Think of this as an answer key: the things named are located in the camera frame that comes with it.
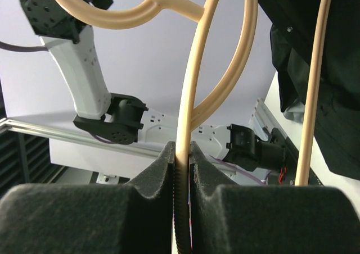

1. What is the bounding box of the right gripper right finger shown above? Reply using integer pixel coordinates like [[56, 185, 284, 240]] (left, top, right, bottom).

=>
[[190, 142, 359, 253]]

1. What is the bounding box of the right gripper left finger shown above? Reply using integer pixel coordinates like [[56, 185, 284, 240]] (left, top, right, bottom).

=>
[[1, 142, 175, 253]]

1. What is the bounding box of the black shirt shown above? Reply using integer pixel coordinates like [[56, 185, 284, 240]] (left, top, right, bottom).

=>
[[258, 0, 359, 184]]

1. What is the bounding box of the beige plastic hanger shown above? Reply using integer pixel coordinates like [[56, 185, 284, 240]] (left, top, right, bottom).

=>
[[55, 0, 331, 253]]

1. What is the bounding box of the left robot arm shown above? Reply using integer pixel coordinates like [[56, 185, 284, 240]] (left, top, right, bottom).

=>
[[20, 0, 286, 171]]

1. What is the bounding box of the aluminium frame rail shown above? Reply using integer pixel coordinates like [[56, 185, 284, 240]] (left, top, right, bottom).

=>
[[0, 117, 234, 176]]

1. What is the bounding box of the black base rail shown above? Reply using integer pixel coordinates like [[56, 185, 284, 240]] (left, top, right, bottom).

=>
[[264, 127, 327, 187]]

